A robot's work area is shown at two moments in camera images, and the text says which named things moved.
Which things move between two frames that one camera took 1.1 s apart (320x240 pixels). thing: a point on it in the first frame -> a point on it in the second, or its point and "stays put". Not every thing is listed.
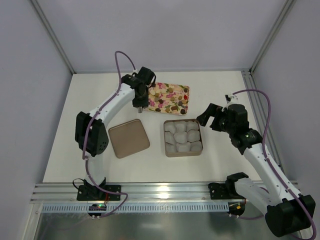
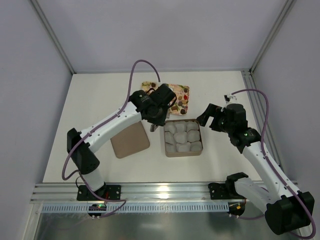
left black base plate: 87,192 stays put
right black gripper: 216,119 stays put
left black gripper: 140,102 -> 157,121
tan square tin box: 182,137 stays put
